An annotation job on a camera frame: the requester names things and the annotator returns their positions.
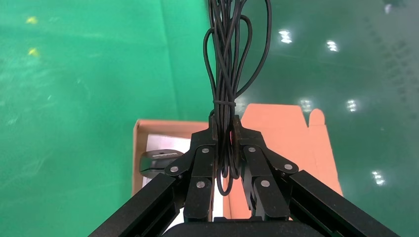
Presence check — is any black mouse cable bundle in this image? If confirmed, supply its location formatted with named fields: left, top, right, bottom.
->
left=203, top=0, right=273, bottom=197

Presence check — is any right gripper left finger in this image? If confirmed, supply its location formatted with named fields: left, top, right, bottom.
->
left=88, top=114, right=219, bottom=237

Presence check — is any orange cardboard box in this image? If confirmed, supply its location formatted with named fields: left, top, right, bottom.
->
left=132, top=103, right=344, bottom=221

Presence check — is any black computer mouse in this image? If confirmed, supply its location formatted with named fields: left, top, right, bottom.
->
left=139, top=149, right=185, bottom=180

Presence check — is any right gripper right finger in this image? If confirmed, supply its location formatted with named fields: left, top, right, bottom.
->
left=232, top=114, right=401, bottom=237

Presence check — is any green table mat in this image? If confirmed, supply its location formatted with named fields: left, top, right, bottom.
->
left=0, top=0, right=217, bottom=237

